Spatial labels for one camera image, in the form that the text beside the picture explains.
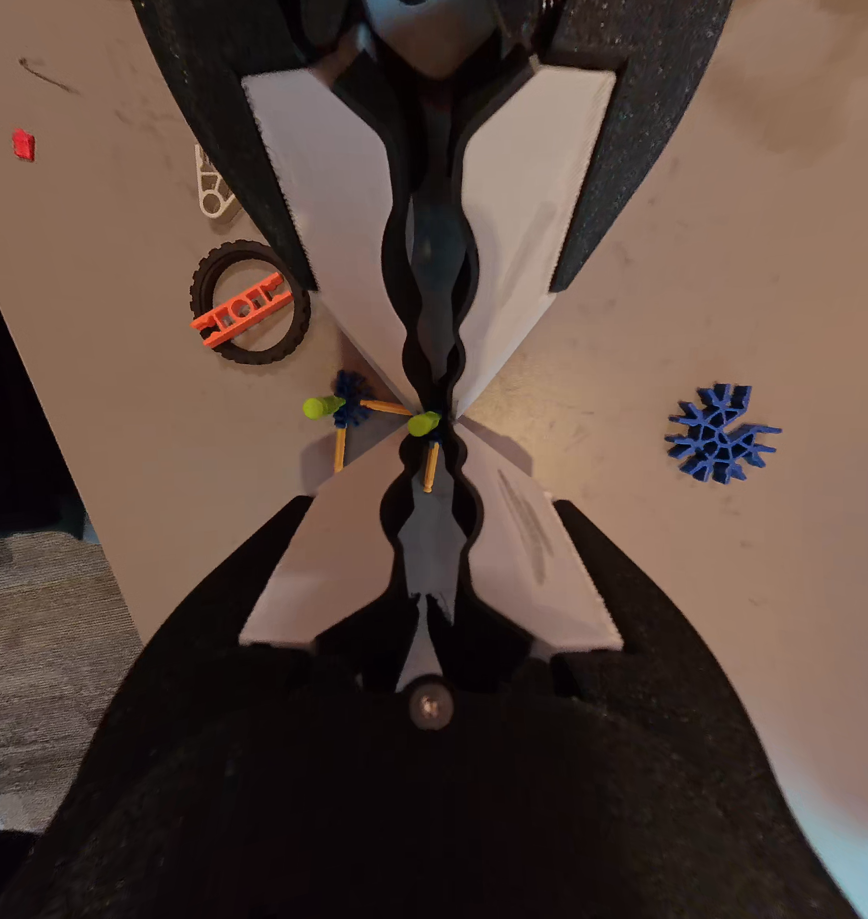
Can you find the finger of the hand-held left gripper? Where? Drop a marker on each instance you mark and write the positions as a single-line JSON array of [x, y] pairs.
[[534, 179], [319, 179]]

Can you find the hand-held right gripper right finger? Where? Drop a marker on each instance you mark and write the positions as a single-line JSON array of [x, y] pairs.
[[541, 574]]

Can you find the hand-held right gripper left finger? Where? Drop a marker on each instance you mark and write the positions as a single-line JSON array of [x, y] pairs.
[[319, 574]]

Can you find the short orange rod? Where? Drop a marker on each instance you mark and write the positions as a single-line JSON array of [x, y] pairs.
[[340, 451], [387, 409], [430, 467]]

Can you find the lime green rod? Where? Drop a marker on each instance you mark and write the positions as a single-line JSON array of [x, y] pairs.
[[322, 407], [423, 423]]

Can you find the pale grey wedge connector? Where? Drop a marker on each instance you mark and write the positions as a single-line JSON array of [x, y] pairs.
[[205, 176]]

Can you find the orange flat ladder connector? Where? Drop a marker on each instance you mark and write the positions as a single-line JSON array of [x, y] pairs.
[[243, 310]]

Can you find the black rubber tyre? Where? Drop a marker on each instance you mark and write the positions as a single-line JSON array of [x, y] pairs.
[[201, 287]]

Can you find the blue double snowflake connector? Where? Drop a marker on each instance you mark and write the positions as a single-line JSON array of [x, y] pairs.
[[723, 433]]

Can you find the small red block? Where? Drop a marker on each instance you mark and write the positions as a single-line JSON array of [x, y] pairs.
[[23, 145]]

